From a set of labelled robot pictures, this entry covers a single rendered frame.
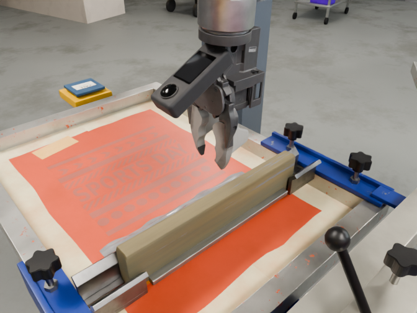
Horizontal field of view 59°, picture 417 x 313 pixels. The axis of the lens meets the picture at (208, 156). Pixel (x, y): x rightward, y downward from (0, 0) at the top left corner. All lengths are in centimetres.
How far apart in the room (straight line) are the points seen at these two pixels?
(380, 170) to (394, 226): 207
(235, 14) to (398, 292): 39
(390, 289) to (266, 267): 22
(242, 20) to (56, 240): 50
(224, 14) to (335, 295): 38
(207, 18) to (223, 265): 40
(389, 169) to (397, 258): 229
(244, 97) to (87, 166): 48
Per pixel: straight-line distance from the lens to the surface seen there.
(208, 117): 57
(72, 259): 70
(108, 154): 94
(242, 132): 57
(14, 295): 199
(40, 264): 57
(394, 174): 273
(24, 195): 88
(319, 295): 53
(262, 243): 69
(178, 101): 47
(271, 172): 69
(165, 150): 93
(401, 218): 68
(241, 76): 53
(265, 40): 142
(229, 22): 48
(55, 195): 85
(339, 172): 82
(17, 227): 75
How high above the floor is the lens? 146
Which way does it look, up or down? 34 degrees down
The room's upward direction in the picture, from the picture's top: straight up
